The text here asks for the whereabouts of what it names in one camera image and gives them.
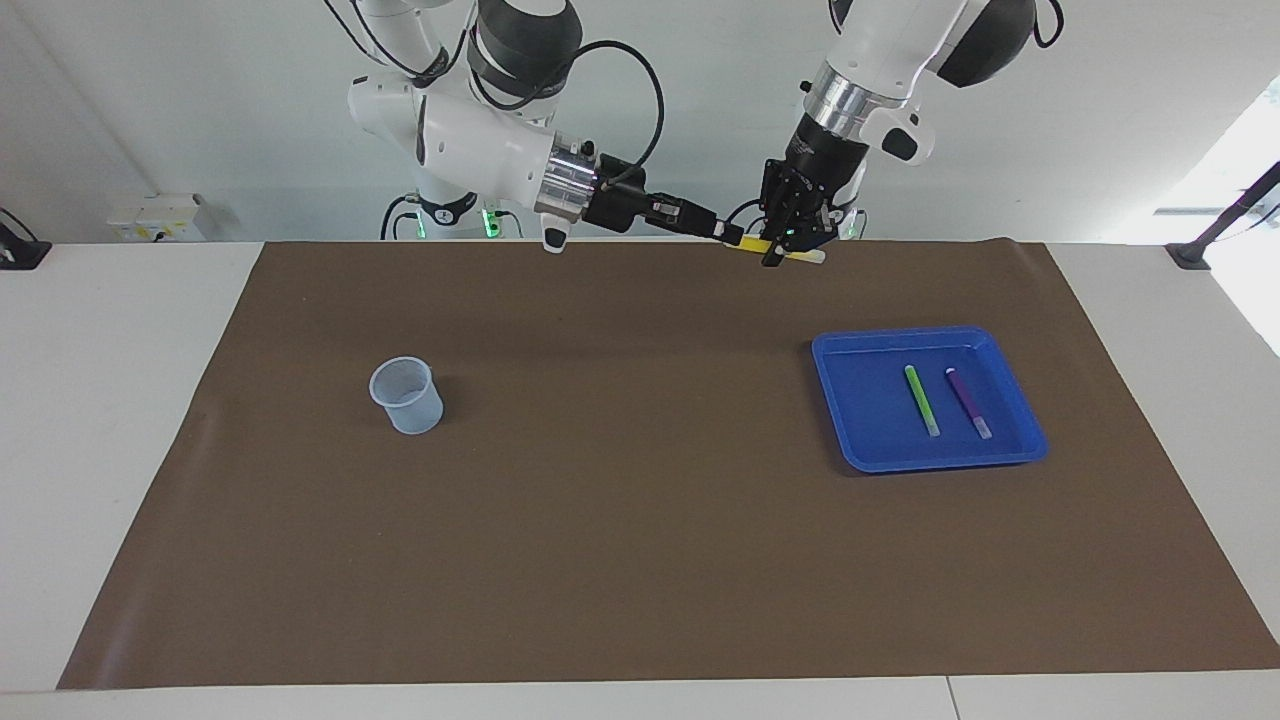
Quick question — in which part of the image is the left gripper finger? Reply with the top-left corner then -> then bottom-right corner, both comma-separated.
760,160 -> 796,266
795,190 -> 839,251

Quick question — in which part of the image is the yellow pen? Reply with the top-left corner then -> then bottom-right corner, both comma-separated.
722,236 -> 827,265

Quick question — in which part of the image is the green pen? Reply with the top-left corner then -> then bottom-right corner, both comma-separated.
904,365 -> 942,438

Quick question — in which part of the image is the purple pen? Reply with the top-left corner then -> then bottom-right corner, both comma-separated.
945,368 -> 993,440

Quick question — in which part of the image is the blue plastic tray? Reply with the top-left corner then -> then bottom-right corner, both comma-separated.
811,326 -> 1049,474

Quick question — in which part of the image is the translucent plastic cup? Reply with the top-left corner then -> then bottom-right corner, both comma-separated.
369,357 -> 444,436

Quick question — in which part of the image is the brown table mat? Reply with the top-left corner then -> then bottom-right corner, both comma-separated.
57,240 -> 1280,691

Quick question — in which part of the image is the black angled stand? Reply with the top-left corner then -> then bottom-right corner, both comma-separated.
1165,160 -> 1280,271

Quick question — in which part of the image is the black table clamp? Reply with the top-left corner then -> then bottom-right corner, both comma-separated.
0,207 -> 53,271

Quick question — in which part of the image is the black left base cable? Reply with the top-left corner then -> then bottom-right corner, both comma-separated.
725,195 -> 771,236

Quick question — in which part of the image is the black base cable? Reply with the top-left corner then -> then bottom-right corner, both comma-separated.
380,195 -> 421,241
725,195 -> 771,236

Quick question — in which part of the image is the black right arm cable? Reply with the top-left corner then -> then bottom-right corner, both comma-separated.
470,40 -> 666,186

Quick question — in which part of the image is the black right base cable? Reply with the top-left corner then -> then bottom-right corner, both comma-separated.
380,195 -> 421,241

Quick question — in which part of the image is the white wall socket box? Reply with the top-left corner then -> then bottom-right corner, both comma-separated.
107,195 -> 206,243

